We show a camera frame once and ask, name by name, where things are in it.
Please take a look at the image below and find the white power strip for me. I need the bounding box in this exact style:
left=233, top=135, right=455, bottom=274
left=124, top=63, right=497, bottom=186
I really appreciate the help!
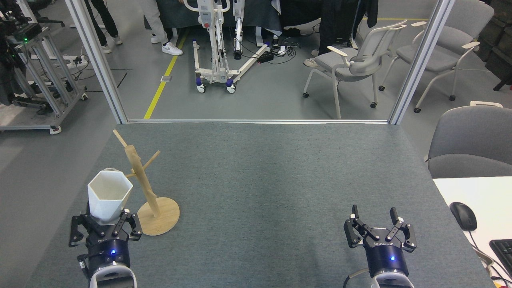
left=60, top=55, right=89, bottom=67

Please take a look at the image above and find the grey mesh-back chair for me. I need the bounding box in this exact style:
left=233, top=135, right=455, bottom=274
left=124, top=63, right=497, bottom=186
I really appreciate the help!
left=302, top=19, right=408, bottom=120

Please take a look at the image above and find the white stand column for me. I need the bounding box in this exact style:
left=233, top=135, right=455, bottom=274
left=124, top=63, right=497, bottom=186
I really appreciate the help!
left=232, top=0, right=245, bottom=60

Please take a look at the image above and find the metal equipment cart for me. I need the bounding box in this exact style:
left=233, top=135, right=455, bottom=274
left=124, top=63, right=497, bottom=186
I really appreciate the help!
left=0, top=0, right=89, bottom=135

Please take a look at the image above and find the wooden cup rack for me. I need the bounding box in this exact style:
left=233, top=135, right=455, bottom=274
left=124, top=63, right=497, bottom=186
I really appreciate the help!
left=112, top=129, right=180, bottom=236

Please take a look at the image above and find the silver frame rail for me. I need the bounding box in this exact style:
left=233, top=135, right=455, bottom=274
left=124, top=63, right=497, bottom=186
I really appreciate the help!
left=127, top=118, right=389, bottom=125

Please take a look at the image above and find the white desk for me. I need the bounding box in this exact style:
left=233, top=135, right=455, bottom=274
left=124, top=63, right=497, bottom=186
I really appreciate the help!
left=433, top=176, right=512, bottom=288

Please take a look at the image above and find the person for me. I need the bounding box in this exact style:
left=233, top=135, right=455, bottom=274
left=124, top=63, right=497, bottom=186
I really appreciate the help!
left=142, top=0, right=184, bottom=56
left=303, top=0, right=345, bottom=68
left=84, top=0, right=123, bottom=54

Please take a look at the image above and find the black case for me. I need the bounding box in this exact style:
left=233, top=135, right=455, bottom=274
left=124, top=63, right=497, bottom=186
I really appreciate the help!
left=340, top=0, right=360, bottom=45

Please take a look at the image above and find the white wheeled stand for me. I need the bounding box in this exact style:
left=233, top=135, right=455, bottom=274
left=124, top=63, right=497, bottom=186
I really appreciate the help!
left=183, top=0, right=273, bottom=94

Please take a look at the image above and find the silver frame post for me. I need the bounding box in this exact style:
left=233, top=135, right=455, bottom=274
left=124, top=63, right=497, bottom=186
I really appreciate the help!
left=388, top=0, right=456, bottom=125
left=65, top=0, right=129, bottom=124

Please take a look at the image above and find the black keyboard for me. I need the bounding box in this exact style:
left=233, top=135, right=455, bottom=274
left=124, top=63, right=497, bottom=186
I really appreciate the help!
left=489, top=239, right=512, bottom=277

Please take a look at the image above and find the black computer mouse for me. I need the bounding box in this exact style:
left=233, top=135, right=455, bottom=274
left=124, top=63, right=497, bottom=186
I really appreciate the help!
left=450, top=202, right=478, bottom=232

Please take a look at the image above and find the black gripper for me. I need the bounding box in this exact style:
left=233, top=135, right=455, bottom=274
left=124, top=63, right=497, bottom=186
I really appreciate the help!
left=343, top=205, right=418, bottom=279
left=68, top=202, right=144, bottom=277

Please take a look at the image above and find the grey padded armchair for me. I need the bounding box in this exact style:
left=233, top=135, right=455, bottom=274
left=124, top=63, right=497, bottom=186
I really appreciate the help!
left=378, top=0, right=495, bottom=114

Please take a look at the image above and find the white faceted cup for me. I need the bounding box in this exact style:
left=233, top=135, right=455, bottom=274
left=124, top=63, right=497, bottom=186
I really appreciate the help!
left=88, top=169, right=134, bottom=224

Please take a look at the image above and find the large grey upholstered chair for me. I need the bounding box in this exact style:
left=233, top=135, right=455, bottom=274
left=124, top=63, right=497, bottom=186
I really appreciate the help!
left=424, top=101, right=512, bottom=179

